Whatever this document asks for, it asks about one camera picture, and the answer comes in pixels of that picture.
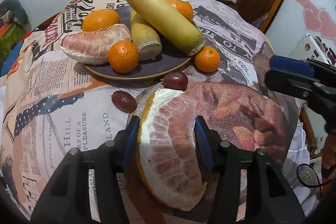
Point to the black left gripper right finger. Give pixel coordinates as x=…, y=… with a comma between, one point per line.
x=270, y=198

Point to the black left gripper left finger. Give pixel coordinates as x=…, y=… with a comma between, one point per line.
x=65, y=198

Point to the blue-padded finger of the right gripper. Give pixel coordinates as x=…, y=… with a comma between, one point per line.
x=289, y=65

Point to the peeled pomelo segment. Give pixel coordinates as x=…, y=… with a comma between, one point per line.
x=92, y=47
x=166, y=152

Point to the white laptop with stickers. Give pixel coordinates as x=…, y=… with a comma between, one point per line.
x=312, y=47

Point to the orange tangerine off plate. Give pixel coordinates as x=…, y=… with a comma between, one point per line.
x=207, y=59

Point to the large yellow banana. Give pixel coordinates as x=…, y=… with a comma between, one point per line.
x=171, y=24

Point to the red grape left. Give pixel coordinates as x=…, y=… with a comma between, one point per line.
x=123, y=101

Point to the red grape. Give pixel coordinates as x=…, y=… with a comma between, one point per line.
x=175, y=80
x=123, y=101

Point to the red grape right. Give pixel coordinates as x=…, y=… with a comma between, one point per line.
x=175, y=80

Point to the orange tangerine back right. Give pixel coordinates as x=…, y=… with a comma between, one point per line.
x=183, y=7

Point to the orange tangerine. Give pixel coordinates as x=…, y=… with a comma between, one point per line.
x=183, y=7
x=100, y=19

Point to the dark round plate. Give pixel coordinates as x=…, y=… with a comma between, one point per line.
x=168, y=60

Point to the small yellow banana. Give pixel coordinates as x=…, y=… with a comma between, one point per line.
x=144, y=37

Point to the peeled pomelo segment on plate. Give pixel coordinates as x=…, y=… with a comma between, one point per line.
x=92, y=47

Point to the orange tangerine front plate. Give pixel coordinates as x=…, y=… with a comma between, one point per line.
x=123, y=56

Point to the orange tangerine back left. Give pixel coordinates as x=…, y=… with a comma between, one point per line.
x=100, y=19

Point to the colourful items at left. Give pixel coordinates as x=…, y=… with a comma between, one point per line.
x=15, y=27

